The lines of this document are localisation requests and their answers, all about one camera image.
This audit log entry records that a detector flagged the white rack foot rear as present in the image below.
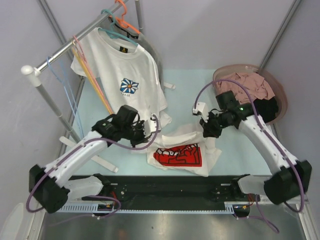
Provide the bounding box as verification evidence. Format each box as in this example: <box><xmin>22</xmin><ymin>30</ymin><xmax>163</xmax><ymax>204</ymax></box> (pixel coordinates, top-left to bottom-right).
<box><xmin>163</xmin><ymin>82</ymin><xmax>176</xmax><ymax>90</ymax></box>

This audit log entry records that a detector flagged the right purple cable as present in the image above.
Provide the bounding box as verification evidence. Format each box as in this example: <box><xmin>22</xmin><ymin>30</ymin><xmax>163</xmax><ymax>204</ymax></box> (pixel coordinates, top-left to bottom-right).
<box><xmin>194</xmin><ymin>79</ymin><xmax>307</xmax><ymax>213</ymax></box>

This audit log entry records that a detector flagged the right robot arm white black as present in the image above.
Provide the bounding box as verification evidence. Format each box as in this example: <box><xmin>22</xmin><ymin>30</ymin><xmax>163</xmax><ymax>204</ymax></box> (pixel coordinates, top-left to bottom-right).
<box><xmin>192</xmin><ymin>91</ymin><xmax>312</xmax><ymax>205</ymax></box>

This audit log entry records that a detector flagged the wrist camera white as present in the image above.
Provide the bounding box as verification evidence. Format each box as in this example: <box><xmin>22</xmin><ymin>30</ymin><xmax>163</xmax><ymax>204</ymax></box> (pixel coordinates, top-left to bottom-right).
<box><xmin>143</xmin><ymin>113</ymin><xmax>162</xmax><ymax>137</ymax></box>
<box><xmin>192</xmin><ymin>102</ymin><xmax>209</xmax><ymax>123</ymax></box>

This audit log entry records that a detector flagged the white red coca-cola t shirt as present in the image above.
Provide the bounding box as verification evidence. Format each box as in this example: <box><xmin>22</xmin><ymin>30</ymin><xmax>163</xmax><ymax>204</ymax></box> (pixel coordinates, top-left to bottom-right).
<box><xmin>146</xmin><ymin>123</ymin><xmax>222</xmax><ymax>177</ymax></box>

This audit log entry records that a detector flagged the white slotted cable duct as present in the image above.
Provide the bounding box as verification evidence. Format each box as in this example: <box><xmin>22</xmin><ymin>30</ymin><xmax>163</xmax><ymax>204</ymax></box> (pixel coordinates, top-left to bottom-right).
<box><xmin>57</xmin><ymin>201</ymin><xmax>235</xmax><ymax>215</ymax></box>

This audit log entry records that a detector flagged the teal plastic hanger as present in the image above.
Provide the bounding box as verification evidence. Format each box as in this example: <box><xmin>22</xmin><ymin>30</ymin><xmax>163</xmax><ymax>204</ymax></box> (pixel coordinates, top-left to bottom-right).
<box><xmin>98</xmin><ymin>9</ymin><xmax>138</xmax><ymax>47</ymax></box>

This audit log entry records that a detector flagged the orange plastic hanger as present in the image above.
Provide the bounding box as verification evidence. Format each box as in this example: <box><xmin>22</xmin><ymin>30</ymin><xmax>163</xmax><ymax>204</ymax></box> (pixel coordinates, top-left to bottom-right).
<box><xmin>114</xmin><ymin>0</ymin><xmax>140</xmax><ymax>35</ymax></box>

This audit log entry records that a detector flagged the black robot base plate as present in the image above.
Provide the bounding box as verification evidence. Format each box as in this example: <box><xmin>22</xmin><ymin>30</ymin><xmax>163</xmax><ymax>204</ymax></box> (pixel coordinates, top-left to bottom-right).
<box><xmin>81</xmin><ymin>172</ymin><xmax>261</xmax><ymax>211</ymax></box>

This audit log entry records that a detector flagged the yellow wire hanger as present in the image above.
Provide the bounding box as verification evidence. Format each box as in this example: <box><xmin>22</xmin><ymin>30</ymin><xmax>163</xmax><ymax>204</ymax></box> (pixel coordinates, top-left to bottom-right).
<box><xmin>71</xmin><ymin>47</ymin><xmax>114</xmax><ymax>114</ymax></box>

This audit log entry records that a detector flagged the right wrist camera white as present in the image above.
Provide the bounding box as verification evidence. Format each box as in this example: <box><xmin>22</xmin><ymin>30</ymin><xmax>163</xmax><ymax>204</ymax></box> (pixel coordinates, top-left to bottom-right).
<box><xmin>192</xmin><ymin>102</ymin><xmax>209</xmax><ymax>123</ymax></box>

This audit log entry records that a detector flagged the pink laundry basket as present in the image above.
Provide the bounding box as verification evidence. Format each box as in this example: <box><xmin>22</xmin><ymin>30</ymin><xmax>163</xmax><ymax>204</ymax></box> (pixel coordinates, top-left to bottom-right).
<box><xmin>212</xmin><ymin>64</ymin><xmax>288</xmax><ymax>125</ymax></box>

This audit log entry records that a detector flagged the silver clothes rail rack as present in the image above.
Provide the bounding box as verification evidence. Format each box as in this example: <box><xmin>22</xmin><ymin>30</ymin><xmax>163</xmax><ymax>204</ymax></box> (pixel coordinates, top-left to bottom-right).
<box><xmin>20</xmin><ymin>0</ymin><xmax>145</xmax><ymax>148</ymax></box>

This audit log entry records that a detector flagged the black garment in basket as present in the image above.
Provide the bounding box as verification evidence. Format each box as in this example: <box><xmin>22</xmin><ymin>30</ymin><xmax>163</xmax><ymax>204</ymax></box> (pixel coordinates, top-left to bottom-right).
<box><xmin>253</xmin><ymin>97</ymin><xmax>279</xmax><ymax>123</ymax></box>

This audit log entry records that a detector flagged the blue wire hanger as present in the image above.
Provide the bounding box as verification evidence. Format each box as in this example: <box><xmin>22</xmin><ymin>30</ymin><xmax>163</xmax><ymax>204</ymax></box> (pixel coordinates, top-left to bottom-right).
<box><xmin>46</xmin><ymin>57</ymin><xmax>85</xmax><ymax>138</ymax></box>

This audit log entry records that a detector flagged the pink wire hanger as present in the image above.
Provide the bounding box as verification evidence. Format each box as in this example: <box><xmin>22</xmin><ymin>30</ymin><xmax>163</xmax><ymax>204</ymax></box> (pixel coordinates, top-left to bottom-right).
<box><xmin>71</xmin><ymin>35</ymin><xmax>114</xmax><ymax>115</ymax></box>

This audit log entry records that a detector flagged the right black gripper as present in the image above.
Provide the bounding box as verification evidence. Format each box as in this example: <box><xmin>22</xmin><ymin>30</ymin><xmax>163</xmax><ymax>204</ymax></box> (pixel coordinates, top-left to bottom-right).
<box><xmin>199</xmin><ymin>110</ymin><xmax>233</xmax><ymax>139</ymax></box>

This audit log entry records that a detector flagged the white daisy t shirt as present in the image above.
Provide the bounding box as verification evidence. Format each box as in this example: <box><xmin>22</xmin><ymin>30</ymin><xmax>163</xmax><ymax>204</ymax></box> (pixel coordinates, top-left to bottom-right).
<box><xmin>80</xmin><ymin>27</ymin><xmax>172</xmax><ymax>128</ymax></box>

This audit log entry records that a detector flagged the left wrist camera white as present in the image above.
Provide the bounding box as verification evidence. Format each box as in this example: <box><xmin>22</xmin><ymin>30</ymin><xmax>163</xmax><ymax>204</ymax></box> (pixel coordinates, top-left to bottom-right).
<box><xmin>143</xmin><ymin>113</ymin><xmax>162</xmax><ymax>137</ymax></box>

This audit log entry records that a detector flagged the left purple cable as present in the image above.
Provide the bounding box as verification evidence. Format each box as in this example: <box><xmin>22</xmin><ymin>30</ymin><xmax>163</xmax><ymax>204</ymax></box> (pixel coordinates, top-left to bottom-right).
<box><xmin>26</xmin><ymin>113</ymin><xmax>161</xmax><ymax>214</ymax></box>

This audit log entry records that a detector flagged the pink garment in basket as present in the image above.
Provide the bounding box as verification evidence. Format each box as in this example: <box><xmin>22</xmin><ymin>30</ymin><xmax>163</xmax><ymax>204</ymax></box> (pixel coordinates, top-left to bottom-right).
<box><xmin>215</xmin><ymin>72</ymin><xmax>275</xmax><ymax>104</ymax></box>

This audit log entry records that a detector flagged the purple cable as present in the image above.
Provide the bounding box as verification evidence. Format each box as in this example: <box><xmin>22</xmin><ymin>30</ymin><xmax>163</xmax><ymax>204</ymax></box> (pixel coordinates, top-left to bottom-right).
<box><xmin>194</xmin><ymin>79</ymin><xmax>307</xmax><ymax>213</ymax></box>
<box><xmin>26</xmin><ymin>113</ymin><xmax>161</xmax><ymax>214</ymax></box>

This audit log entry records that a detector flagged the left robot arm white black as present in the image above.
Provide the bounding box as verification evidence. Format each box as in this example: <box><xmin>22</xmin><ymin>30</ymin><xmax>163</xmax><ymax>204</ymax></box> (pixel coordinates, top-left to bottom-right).
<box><xmin>25</xmin><ymin>105</ymin><xmax>160</xmax><ymax>214</ymax></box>

